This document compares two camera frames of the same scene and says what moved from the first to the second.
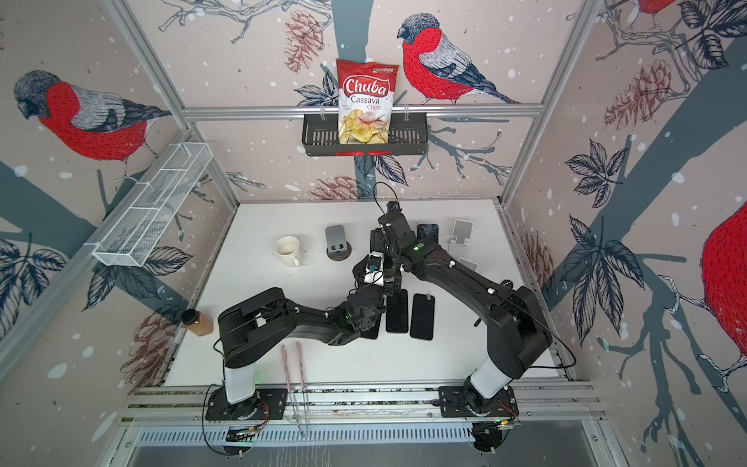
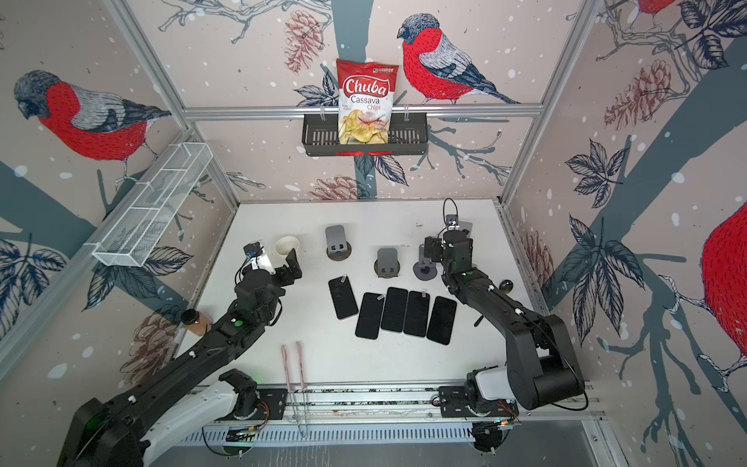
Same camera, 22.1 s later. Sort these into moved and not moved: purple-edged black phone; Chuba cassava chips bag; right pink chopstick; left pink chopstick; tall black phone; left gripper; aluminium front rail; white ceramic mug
Moved: tall black phone; purple-edged black phone; left gripper
Not moved: Chuba cassava chips bag; right pink chopstick; aluminium front rail; white ceramic mug; left pink chopstick
